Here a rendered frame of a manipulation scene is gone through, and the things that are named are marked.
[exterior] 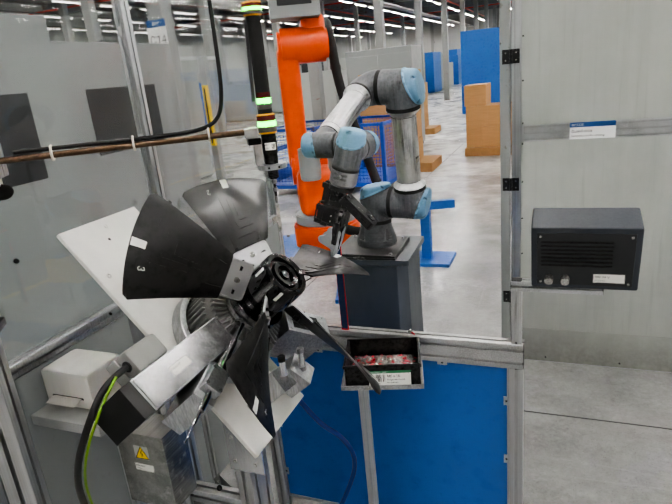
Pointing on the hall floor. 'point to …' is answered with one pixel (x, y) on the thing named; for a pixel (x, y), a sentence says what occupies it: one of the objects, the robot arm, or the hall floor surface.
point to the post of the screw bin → (368, 446)
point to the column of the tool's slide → (17, 446)
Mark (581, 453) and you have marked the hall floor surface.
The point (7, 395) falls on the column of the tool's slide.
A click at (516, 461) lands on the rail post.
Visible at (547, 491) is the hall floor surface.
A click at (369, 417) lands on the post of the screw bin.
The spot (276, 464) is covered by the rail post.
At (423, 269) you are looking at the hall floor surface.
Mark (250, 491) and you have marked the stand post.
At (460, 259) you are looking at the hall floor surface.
